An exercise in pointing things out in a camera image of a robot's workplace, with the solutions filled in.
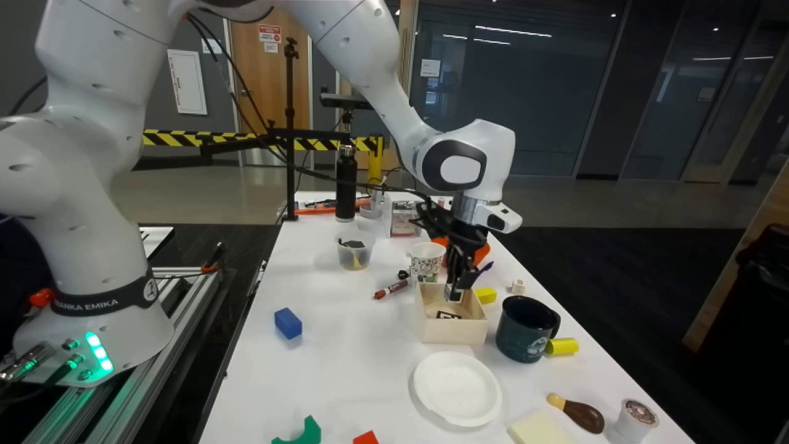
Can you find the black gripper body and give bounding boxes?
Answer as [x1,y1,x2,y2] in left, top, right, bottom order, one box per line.
[440,218,492,274]

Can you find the light brown wooden box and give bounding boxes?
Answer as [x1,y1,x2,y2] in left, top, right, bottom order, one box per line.
[413,281,490,348]

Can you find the yellow cylinder block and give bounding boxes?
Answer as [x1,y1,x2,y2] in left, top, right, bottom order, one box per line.
[545,336,582,359]

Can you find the blue rectangular block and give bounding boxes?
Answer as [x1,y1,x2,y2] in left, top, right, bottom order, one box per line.
[270,306,305,339]

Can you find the green arch block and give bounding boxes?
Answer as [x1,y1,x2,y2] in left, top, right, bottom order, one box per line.
[269,413,325,444]

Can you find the orange plastic bowl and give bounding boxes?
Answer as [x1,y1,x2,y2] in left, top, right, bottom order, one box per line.
[432,232,492,269]

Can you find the patterned paper cup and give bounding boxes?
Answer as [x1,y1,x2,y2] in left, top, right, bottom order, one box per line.
[407,239,448,283]

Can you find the red capped marker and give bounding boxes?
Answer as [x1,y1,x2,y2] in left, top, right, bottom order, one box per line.
[373,274,413,300]

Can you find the clear container with brown contents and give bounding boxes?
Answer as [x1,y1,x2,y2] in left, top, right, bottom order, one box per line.
[386,197,427,239]

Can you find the dark green mug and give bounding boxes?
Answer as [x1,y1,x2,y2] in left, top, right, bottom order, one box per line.
[492,292,562,365]

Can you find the small clear empty cup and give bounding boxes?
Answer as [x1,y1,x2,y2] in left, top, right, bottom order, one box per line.
[357,183,389,221]

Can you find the white round plate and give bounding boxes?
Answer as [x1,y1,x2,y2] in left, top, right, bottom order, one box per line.
[408,350,503,432]

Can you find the pale yellow sticky notes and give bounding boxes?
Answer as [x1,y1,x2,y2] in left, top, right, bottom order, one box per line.
[506,408,575,444]

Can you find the brown toy drumstick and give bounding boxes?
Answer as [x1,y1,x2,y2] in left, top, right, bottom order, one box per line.
[545,390,607,437]

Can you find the white cup with brown lid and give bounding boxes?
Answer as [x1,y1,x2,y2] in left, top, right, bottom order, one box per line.
[607,396,661,444]

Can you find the wooden door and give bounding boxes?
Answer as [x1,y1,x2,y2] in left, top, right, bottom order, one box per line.
[225,0,315,168]

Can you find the leaning wooden board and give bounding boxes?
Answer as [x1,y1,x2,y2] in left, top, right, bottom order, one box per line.
[681,163,789,354]

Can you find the red white door sign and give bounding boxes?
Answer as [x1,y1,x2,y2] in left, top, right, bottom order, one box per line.
[255,27,284,54]

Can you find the white paper sheet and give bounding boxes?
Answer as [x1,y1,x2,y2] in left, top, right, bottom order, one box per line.
[136,225,174,262]

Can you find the yellow black barrier tape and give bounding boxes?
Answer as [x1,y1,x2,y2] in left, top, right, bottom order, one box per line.
[143,125,384,155]

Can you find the orange knob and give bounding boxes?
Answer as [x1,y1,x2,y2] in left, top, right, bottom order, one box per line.
[27,286,58,312]

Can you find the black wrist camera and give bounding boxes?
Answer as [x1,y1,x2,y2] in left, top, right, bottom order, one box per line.
[417,199,453,244]

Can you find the orange handled tool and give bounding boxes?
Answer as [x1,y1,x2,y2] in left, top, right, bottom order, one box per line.
[296,199,339,218]

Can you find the black camera boom stand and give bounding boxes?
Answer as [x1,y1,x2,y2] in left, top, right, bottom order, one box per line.
[200,33,384,225]

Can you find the red handled screwdriver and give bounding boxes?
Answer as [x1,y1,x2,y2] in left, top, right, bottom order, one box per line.
[200,239,227,275]

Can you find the aluminium mounting rail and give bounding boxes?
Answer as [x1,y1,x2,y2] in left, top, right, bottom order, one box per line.
[21,262,225,444]

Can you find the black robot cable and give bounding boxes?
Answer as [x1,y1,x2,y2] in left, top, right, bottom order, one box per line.
[183,10,429,206]

